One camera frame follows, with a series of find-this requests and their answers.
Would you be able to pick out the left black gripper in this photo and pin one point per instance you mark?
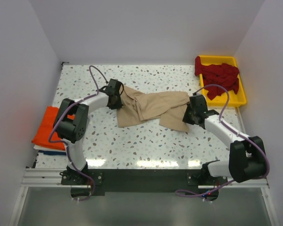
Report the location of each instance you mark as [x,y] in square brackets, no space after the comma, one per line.
[119,105]

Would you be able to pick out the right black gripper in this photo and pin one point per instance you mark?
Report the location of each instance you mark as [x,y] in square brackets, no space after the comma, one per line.
[185,118]

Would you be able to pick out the beige t shirt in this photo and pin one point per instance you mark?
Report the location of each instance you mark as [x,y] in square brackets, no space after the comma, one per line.
[168,106]

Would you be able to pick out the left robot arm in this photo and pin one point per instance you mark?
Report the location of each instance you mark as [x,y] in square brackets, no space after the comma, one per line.
[72,120]

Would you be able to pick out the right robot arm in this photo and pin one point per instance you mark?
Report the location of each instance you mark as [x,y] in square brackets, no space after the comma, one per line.
[247,158]

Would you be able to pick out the dark red t shirt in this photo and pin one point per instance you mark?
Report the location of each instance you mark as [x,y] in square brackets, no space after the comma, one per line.
[224,75]

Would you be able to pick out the orange folded t shirt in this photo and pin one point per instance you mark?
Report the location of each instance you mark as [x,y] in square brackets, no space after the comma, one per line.
[42,136]

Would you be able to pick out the blue folded t shirt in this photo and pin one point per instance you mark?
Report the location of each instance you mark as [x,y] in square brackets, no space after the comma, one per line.
[52,153]

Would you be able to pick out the white folded t shirt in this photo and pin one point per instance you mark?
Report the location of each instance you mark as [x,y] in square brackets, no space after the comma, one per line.
[40,148]

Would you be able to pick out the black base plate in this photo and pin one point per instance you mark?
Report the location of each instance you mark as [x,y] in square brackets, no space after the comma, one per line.
[102,181]

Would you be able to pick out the aluminium frame rail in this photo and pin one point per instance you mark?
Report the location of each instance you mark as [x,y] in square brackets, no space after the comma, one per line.
[51,178]

